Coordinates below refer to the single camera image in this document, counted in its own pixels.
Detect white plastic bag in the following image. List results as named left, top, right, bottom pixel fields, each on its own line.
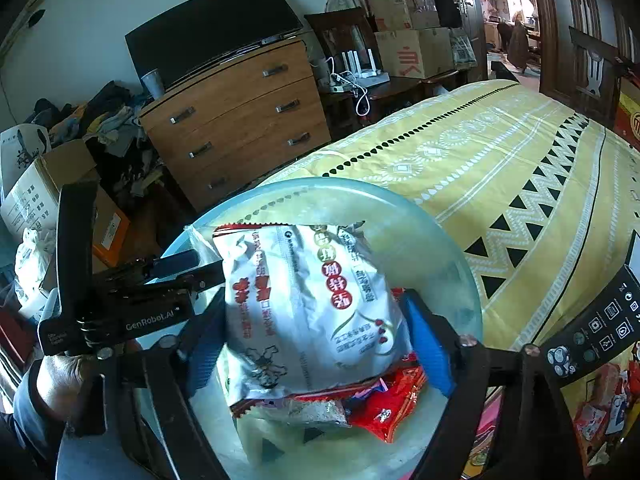
left=14, top=227, right=58, bottom=311

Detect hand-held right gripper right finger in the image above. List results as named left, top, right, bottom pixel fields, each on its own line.
left=400, top=290, right=601, bottom=480

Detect red gold-print box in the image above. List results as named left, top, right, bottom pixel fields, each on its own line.
left=612, top=80, right=640, bottom=146

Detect black box with icons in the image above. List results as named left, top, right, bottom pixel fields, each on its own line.
left=542, top=264, right=640, bottom=388

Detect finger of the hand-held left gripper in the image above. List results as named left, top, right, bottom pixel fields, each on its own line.
left=145, top=260, right=226, bottom=301
left=150, top=249, right=201, bottom=280

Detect heap of clothes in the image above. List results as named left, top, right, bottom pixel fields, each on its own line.
left=25, top=80, right=166, bottom=201

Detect white paper bag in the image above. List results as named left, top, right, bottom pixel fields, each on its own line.
left=0, top=124, right=52, bottom=201

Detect dark red carton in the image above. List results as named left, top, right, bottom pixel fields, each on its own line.
left=0, top=305, right=36, bottom=361

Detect carved wooden chair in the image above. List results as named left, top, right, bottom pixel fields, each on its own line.
left=569, top=26, right=626, bottom=121

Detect large white snack packet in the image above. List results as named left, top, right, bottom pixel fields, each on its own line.
left=212, top=222, right=418, bottom=418

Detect red snack packet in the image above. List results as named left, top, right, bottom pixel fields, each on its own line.
left=345, top=365, right=431, bottom=443

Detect large red-print cardboard box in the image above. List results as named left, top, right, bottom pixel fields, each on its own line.
left=374, top=27, right=456, bottom=80

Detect black bag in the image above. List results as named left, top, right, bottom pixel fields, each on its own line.
left=430, top=0, right=463, bottom=28

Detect person's left hand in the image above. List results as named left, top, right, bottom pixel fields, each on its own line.
left=35, top=355, right=103, bottom=411

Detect clear glass bowl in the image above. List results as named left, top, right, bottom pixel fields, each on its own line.
left=150, top=177, right=483, bottom=480

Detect printed plastic bag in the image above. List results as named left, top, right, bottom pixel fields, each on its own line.
left=450, top=27, right=478, bottom=68

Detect open cardboard box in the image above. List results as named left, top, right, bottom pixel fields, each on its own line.
left=0, top=140, right=132, bottom=268

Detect grey paper cup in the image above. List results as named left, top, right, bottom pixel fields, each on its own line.
left=141, top=68, right=165, bottom=101

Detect pink patterned cloth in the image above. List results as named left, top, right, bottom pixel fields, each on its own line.
left=462, top=390, right=506, bottom=480

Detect dark wooden chair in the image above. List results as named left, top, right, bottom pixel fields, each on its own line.
left=304, top=7, right=381, bottom=91

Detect scattered packets heap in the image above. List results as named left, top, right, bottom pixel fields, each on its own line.
left=570, top=345, right=640, bottom=466

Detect wooden three-drawer dresser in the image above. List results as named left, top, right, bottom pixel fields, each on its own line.
left=139, top=37, right=332, bottom=213

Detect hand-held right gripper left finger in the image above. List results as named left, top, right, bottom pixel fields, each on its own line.
left=115, top=287, right=228, bottom=480

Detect person's left forearm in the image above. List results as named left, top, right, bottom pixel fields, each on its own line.
left=12, top=360, right=61, bottom=466

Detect dark wooden side table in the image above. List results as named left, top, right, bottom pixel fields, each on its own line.
left=320, top=70, right=471, bottom=126

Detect black flat television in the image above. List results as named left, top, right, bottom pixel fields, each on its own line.
left=125, top=0, right=305, bottom=92

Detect white power strip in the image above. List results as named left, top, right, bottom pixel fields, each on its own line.
left=320, top=72, right=361, bottom=93

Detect white router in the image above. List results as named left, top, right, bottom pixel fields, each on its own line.
left=332, top=49, right=391, bottom=86

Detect white cable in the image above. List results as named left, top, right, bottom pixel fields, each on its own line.
left=350, top=85, right=373, bottom=118

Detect small cardboard box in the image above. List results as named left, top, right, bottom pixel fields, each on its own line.
left=367, top=0, right=441, bottom=31

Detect white door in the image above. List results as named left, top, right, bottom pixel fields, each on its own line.
left=447, top=0, right=486, bottom=81

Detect yellow patterned bed sheet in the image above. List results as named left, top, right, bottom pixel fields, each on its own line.
left=255, top=79, right=640, bottom=480

